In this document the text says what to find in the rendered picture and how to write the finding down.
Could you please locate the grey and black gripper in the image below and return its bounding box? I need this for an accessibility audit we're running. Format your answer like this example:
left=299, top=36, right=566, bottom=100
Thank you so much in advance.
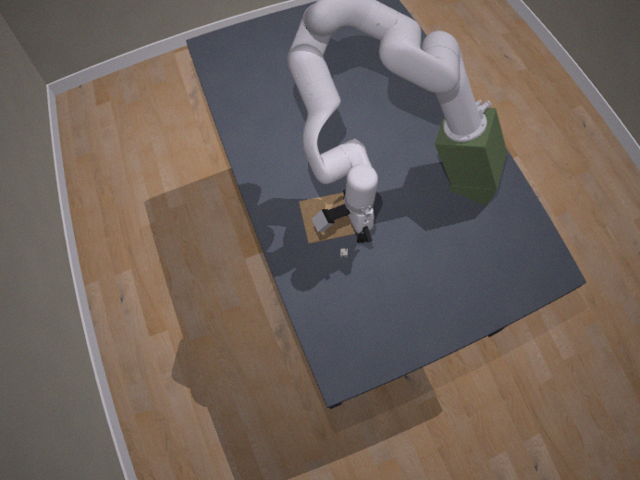
left=346, top=206, right=374, bottom=243

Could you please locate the tan mat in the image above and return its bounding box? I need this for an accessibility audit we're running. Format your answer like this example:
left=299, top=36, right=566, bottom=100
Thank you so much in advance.
left=299, top=192, right=355, bottom=243

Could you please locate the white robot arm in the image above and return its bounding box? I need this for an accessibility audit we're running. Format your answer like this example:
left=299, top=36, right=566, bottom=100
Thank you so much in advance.
left=287, top=0, right=491, bottom=232

